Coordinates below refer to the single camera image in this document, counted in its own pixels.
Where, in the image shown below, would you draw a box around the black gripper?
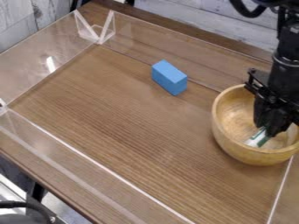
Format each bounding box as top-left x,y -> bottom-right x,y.
245,68 -> 299,137

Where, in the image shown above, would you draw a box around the green and white marker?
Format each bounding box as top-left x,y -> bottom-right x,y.
244,127 -> 269,148

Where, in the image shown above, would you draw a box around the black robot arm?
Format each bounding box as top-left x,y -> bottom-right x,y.
229,0 -> 299,137

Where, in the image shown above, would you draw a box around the brown wooden bowl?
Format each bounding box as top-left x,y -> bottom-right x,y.
211,84 -> 299,166

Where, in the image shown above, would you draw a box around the blue rectangular block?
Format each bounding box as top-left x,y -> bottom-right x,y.
152,59 -> 188,95

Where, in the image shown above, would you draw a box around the black metal base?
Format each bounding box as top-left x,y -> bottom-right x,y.
0,209 -> 68,224

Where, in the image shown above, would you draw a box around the clear acrylic tray wall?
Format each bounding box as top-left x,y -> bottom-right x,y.
0,8 -> 299,224

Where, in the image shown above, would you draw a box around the black cable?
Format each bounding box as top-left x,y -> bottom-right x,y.
0,200 -> 56,224

